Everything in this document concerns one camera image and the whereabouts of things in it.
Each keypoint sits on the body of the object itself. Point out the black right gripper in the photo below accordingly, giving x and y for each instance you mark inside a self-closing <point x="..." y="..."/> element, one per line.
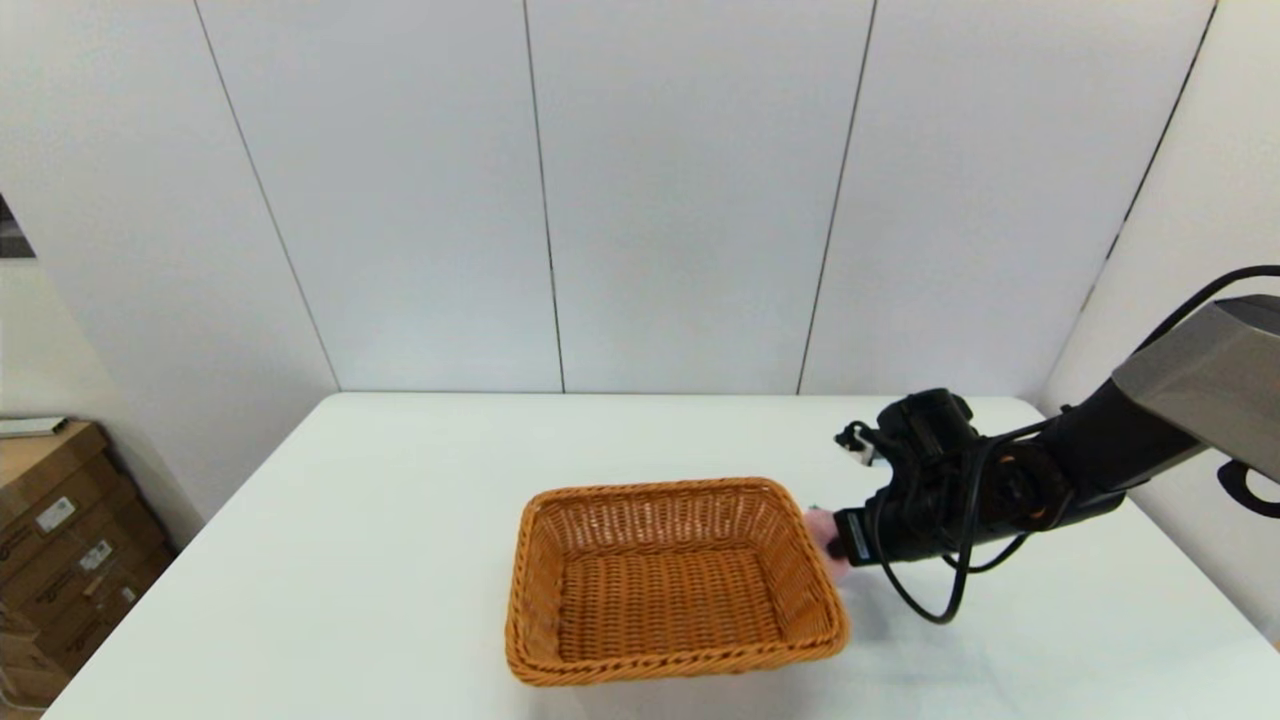
<point x="920" y="525"/>

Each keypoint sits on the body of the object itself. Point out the pink peach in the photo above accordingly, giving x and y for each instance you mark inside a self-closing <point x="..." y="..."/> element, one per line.
<point x="825" y="528"/>

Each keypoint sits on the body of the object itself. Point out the orange woven wicker basket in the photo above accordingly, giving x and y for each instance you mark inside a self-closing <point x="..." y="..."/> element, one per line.
<point x="670" y="600"/>

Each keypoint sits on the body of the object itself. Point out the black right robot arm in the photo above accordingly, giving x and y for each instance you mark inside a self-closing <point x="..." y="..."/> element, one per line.
<point x="1100" y="440"/>

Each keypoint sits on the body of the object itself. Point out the cardboard box with white label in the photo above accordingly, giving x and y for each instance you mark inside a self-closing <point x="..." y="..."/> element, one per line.
<point x="60" y="570"/>
<point x="45" y="475"/>
<point x="85" y="625"/>

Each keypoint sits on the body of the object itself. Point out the flat white board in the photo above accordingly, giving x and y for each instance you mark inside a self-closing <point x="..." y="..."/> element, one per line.
<point x="30" y="426"/>

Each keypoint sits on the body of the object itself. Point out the plain cardboard box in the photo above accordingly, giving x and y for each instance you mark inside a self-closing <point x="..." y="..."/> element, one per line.
<point x="25" y="680"/>

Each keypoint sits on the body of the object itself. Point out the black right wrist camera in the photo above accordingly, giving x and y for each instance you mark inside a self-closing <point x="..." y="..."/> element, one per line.
<point x="930" y="425"/>

